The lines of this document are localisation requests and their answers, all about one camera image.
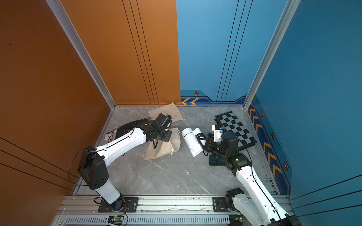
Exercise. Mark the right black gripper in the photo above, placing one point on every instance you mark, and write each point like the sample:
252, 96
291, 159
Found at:
209, 143

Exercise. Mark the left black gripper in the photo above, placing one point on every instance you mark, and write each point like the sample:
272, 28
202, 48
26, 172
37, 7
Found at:
169, 134

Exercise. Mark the beige cloth bag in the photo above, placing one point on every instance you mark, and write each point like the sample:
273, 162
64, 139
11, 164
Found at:
171, 110
164, 148

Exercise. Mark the white hair dryer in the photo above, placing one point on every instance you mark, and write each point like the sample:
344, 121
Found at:
195, 140

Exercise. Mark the black drawstring dryer bag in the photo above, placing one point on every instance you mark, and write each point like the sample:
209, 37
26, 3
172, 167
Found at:
121, 131

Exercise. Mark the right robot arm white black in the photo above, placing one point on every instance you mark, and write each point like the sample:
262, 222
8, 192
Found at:
257, 205

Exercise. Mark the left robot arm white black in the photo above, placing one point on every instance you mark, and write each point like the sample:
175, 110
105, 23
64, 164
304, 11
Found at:
94, 161

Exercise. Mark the dark green hair dryer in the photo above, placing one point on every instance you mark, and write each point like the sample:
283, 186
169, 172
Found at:
216, 160

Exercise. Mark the black white checkerboard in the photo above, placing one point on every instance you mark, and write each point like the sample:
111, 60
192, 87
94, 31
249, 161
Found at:
232, 123

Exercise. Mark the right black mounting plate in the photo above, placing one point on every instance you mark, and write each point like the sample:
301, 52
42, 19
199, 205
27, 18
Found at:
223, 204

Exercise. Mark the black mounting plate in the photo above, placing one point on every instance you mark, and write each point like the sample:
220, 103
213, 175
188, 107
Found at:
121, 205
223, 204

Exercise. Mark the right green circuit board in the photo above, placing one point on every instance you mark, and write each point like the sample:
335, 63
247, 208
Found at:
236, 220

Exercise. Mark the green circuit board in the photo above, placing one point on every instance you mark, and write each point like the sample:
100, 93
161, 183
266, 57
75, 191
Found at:
236, 220
115, 220

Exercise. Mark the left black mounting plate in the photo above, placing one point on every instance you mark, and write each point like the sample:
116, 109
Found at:
121, 205

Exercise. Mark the left green circuit board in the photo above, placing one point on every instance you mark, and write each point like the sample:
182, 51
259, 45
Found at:
115, 220

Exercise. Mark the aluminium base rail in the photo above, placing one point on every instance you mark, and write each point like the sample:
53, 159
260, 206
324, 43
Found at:
152, 210

